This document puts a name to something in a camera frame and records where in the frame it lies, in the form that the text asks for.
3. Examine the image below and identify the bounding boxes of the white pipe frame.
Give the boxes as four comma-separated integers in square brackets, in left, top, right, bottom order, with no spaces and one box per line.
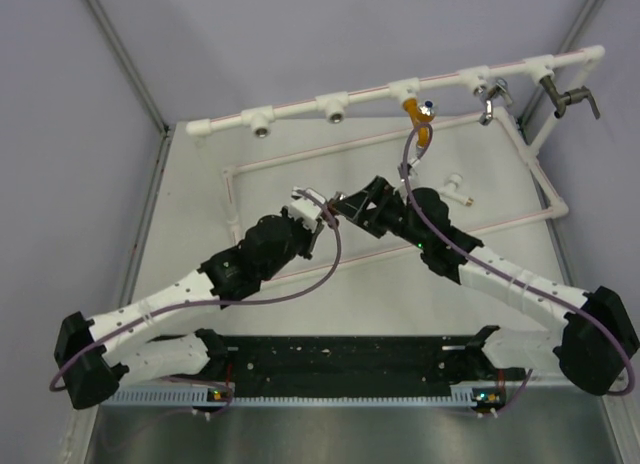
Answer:
[170,46,605,276]

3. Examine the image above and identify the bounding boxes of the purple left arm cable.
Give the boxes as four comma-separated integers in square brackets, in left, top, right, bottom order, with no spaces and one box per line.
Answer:
[48,188,344,393]

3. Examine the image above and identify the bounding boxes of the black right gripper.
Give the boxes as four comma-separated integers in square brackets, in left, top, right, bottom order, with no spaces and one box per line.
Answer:
[331,177,429,251]

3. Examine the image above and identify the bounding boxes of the white slotted cable duct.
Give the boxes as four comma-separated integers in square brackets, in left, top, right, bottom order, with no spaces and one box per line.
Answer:
[103,384,500,409]

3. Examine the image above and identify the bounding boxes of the orange faucet blue cap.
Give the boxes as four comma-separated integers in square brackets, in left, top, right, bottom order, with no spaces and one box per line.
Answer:
[402,98,437,158]

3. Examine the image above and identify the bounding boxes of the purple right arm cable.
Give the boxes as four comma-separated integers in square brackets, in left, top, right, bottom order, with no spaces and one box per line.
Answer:
[402,125,630,396]

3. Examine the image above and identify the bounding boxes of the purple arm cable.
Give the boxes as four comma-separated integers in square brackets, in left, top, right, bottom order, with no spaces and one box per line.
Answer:
[402,125,630,396]
[48,188,344,393]

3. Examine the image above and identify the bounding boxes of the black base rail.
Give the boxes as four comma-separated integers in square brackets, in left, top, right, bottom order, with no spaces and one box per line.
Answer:
[198,336,525,399]

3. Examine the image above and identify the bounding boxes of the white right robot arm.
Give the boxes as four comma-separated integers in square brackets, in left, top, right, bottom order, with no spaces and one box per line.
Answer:
[330,176,639,396]

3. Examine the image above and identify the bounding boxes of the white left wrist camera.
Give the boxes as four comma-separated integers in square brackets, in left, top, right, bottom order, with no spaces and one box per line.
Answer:
[286,186,327,232]

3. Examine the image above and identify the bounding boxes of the chrome lever faucet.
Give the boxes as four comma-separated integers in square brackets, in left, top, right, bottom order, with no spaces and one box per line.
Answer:
[474,77,514,126]

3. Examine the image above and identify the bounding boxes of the dark grey lever faucet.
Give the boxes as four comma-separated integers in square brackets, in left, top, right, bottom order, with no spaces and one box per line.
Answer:
[539,75,601,120]

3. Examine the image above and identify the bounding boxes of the white plastic faucet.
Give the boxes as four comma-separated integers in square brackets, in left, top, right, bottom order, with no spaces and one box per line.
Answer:
[440,173,474,207]

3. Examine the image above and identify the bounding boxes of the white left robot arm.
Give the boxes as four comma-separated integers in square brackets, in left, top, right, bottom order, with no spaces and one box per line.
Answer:
[49,198,338,410]

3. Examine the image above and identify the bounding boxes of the brown faucet chrome knob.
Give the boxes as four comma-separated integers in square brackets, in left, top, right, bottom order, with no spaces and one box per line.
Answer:
[326,191,346,219]

